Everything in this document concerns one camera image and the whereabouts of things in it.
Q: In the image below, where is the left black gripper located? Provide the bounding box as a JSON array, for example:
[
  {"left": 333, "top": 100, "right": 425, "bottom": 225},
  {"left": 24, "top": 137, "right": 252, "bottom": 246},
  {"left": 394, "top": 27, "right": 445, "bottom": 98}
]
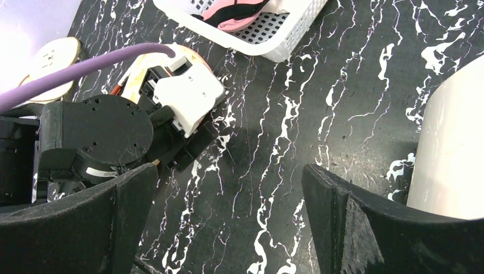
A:
[{"left": 39, "top": 66, "right": 216, "bottom": 184}]

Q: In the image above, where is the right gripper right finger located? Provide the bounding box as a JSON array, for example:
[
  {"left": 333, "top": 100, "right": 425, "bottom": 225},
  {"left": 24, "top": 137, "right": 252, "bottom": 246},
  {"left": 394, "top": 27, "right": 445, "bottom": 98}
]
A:
[{"left": 301, "top": 164, "right": 483, "bottom": 273}]

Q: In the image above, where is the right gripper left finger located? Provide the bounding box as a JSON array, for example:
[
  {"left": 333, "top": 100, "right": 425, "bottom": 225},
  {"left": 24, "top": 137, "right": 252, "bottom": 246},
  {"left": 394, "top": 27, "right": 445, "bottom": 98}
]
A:
[{"left": 1, "top": 163, "right": 158, "bottom": 273}]

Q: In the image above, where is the pink patterned mesh laundry bag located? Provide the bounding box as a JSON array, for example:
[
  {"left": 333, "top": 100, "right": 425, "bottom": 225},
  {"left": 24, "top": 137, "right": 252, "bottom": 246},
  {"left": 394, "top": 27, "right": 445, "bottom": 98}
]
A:
[{"left": 110, "top": 43, "right": 213, "bottom": 103}]

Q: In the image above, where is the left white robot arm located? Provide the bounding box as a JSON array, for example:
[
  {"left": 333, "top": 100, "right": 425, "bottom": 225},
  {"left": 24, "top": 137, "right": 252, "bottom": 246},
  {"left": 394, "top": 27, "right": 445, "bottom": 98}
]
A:
[{"left": 1, "top": 64, "right": 225, "bottom": 206}]

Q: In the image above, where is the white and orange drum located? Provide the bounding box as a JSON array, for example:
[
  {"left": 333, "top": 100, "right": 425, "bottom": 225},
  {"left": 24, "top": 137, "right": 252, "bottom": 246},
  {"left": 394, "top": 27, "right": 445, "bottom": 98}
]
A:
[{"left": 406, "top": 57, "right": 483, "bottom": 220}]

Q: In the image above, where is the white plastic basket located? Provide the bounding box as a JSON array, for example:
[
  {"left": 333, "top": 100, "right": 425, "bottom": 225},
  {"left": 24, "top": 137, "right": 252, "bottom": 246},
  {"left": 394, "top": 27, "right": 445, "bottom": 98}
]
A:
[{"left": 153, "top": 1, "right": 327, "bottom": 63}]

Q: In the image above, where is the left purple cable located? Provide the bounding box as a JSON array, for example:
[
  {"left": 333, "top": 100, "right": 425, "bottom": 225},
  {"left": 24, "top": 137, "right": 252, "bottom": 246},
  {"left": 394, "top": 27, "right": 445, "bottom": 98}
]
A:
[{"left": 0, "top": 42, "right": 177, "bottom": 115}]

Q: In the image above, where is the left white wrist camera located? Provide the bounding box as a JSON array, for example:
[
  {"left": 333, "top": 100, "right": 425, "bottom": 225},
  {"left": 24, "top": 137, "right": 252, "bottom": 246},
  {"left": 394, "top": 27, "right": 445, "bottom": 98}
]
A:
[{"left": 153, "top": 43, "right": 225, "bottom": 138}]

